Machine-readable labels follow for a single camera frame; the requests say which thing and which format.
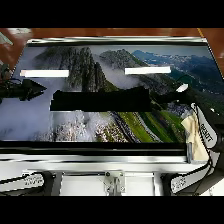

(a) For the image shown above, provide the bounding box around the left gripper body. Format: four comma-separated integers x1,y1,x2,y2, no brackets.
17,79,38,102

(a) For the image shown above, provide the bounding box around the cream garment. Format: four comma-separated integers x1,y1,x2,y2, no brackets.
180,111,210,163

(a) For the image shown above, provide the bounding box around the silver frame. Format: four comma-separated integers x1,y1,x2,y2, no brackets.
0,143,224,197

